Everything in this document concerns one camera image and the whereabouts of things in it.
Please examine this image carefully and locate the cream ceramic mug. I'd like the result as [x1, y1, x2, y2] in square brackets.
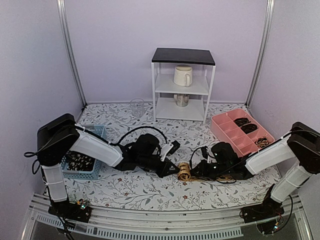
[173, 65, 193, 87]

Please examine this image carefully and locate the clear glass cup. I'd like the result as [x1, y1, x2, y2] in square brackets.
[129, 98, 145, 118]

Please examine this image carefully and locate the black white-patterned tie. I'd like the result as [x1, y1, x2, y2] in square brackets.
[66, 151, 96, 172]

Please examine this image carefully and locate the front aluminium rail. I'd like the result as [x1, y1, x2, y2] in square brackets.
[21, 194, 315, 240]

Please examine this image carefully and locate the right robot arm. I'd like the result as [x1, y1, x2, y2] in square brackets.
[190, 122, 320, 218]

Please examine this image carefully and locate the aluminium frame post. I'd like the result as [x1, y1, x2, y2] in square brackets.
[56, 0, 87, 108]
[245, 0, 275, 109]

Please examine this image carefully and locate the left aluminium frame post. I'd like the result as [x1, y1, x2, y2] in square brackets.
[56, 0, 87, 108]

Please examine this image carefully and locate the rolled yellow-black tie in tray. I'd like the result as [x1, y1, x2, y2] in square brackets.
[254, 136, 271, 149]

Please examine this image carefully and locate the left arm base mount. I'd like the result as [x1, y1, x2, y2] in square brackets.
[48, 198, 92, 223]

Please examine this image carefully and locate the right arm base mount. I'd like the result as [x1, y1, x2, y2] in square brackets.
[239, 196, 285, 223]

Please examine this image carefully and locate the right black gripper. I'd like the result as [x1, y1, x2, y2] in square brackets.
[190, 159, 231, 181]

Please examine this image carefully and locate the right aluminium frame post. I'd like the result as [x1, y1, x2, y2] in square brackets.
[245, 0, 275, 109]

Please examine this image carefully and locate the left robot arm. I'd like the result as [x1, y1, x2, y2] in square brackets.
[23, 113, 180, 217]

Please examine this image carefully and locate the blue plastic basket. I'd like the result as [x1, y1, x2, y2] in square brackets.
[61, 124, 107, 181]

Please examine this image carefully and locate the pink divided organizer tray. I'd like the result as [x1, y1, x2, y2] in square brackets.
[210, 108, 275, 157]

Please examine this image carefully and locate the floral table mat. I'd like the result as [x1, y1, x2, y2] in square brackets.
[64, 103, 280, 211]

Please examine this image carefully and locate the rolled black tie in tray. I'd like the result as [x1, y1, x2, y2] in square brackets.
[240, 123, 258, 134]

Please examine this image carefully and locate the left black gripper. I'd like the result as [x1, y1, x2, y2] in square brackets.
[138, 155, 181, 179]

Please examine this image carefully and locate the yellow beetle-print tie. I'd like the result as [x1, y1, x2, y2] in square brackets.
[177, 162, 237, 184]

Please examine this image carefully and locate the white shelf with black top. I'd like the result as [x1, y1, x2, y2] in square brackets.
[151, 47, 216, 123]

